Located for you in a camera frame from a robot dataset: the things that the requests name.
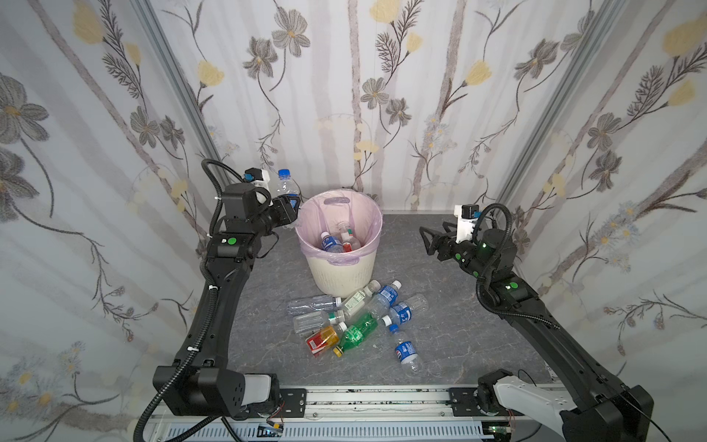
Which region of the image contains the white slotted cable duct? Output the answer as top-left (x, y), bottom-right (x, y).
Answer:
top-left (189, 422), bottom-right (493, 441)

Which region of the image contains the clear bottle green cap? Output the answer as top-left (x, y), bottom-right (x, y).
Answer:
top-left (293, 311), bottom-right (345, 334)

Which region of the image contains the small blue label bottle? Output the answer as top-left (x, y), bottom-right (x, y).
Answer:
top-left (380, 294), bottom-right (429, 327)

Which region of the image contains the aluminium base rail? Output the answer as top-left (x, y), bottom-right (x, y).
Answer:
top-left (148, 383), bottom-right (609, 442)

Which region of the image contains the pepsi bottle blue cap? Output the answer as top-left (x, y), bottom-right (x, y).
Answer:
top-left (388, 324), bottom-right (423, 375)

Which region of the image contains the green bottle lying centre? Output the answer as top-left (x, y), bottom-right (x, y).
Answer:
top-left (333, 313), bottom-right (379, 357)

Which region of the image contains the pink bin liner bag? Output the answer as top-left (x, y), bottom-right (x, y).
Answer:
top-left (295, 189), bottom-right (383, 266)

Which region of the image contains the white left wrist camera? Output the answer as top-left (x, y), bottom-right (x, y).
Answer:
top-left (243, 168), bottom-right (271, 190)

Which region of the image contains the clear bottle green red label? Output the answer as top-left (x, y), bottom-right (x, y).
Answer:
top-left (337, 221), bottom-right (362, 252)

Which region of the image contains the white green label bottle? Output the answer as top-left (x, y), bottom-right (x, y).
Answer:
top-left (342, 280), bottom-right (381, 320)

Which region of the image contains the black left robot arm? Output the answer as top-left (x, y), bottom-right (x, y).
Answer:
top-left (133, 158), bottom-right (301, 441)

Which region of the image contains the pepsi bottle white cap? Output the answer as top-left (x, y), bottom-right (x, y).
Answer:
top-left (320, 231), bottom-right (344, 253)

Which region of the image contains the cream plastic waste bin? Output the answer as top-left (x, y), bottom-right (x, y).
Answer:
top-left (295, 189), bottom-right (385, 298)

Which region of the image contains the blue label bottle white cap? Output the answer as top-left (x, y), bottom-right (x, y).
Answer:
top-left (366, 280), bottom-right (401, 320)

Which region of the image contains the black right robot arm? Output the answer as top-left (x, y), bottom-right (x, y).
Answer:
top-left (420, 203), bottom-right (654, 441)

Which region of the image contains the blue label water bottle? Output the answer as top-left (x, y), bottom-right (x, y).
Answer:
top-left (276, 169), bottom-right (301, 211)

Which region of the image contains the red yellow drink bottle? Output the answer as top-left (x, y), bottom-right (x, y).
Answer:
top-left (306, 325), bottom-right (342, 357)

